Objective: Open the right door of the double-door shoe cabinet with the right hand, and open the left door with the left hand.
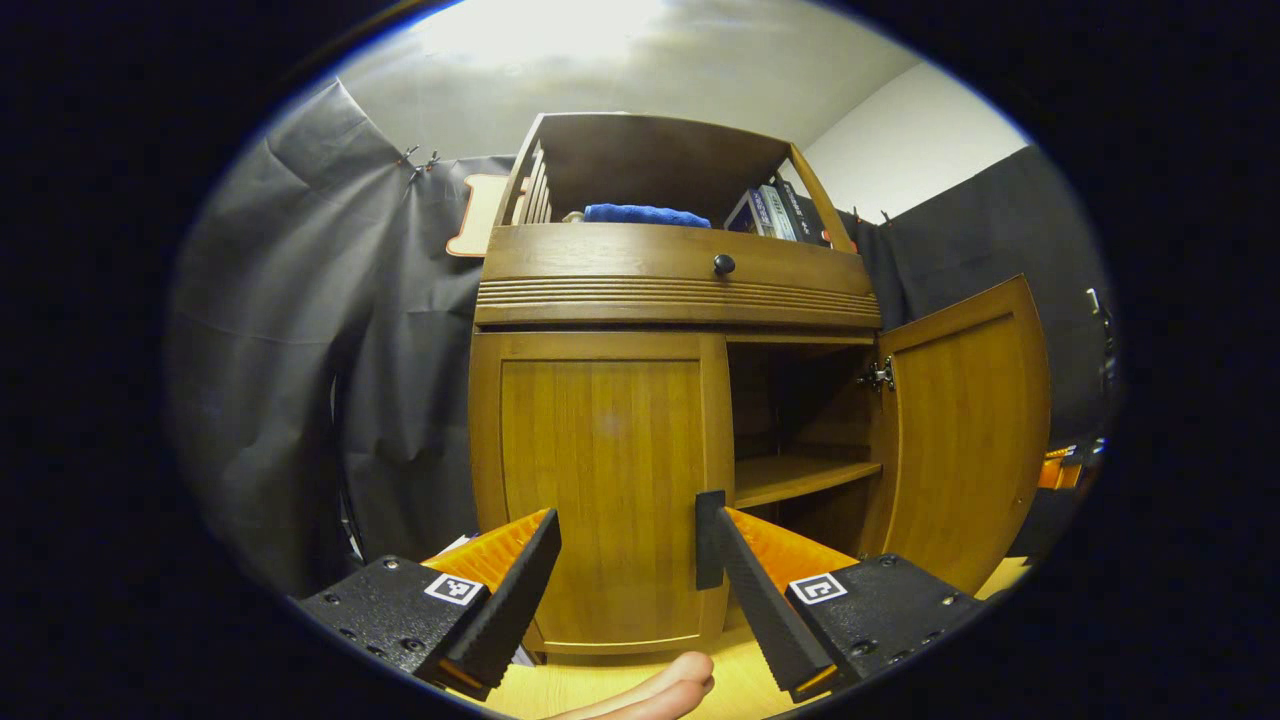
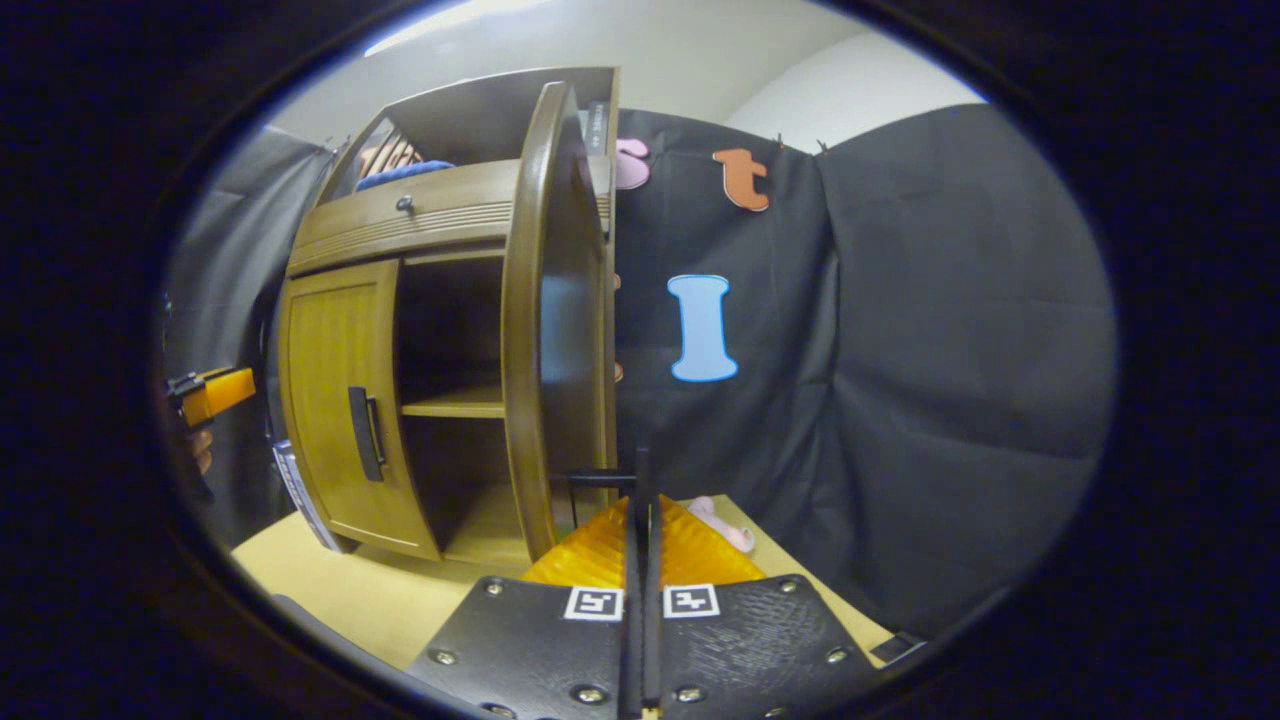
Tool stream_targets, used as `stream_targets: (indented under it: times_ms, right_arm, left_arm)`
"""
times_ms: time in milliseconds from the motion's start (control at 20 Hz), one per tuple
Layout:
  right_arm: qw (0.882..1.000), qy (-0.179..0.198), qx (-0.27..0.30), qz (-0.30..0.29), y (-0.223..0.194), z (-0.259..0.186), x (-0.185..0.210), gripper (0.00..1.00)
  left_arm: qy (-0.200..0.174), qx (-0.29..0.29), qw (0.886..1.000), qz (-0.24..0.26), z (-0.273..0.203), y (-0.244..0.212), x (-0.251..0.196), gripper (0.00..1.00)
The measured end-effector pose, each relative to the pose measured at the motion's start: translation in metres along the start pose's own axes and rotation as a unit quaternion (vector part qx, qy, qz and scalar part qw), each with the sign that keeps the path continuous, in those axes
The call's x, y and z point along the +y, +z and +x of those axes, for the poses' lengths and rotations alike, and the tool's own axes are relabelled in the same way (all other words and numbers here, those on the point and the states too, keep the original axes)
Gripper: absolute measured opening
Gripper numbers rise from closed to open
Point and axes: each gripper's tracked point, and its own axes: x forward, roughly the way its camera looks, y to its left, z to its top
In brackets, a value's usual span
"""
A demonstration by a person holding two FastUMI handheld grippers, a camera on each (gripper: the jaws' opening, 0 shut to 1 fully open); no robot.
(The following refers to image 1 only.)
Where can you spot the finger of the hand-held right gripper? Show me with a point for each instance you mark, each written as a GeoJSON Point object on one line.
{"type": "Point", "coordinates": [1060, 468]}

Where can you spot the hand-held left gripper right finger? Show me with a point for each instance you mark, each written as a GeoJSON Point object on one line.
{"type": "Point", "coordinates": [760, 600]}

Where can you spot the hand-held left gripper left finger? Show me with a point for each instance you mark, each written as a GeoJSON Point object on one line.
{"type": "Point", "coordinates": [510, 600]}

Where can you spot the wooden cabinet door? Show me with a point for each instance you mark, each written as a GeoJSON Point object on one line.
{"type": "Point", "coordinates": [610, 460]}
{"type": "Point", "coordinates": [960, 430]}

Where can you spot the wooden double-door shoe cabinet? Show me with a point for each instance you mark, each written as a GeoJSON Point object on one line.
{"type": "Point", "coordinates": [640, 160]}

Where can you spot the metal door hinge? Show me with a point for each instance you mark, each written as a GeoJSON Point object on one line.
{"type": "Point", "coordinates": [880, 375]}

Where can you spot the wooden cabinet drawer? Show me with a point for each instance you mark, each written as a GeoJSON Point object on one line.
{"type": "Point", "coordinates": [600, 265]}

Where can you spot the wooden inner shelf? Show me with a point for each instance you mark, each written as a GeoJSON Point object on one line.
{"type": "Point", "coordinates": [790, 475]}

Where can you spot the dark book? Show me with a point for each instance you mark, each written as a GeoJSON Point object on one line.
{"type": "Point", "coordinates": [805, 215]}

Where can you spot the black round drawer knob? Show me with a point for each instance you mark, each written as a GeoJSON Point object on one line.
{"type": "Point", "coordinates": [724, 265]}

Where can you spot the light grey book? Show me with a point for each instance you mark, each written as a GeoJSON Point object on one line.
{"type": "Point", "coordinates": [776, 213]}

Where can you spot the blue book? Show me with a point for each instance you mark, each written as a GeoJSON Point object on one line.
{"type": "Point", "coordinates": [745, 215]}

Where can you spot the blue folded towel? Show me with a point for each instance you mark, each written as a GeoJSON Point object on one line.
{"type": "Point", "coordinates": [645, 215]}

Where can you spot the ceiling light panel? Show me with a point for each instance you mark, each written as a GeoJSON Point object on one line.
{"type": "Point", "coordinates": [540, 28]}

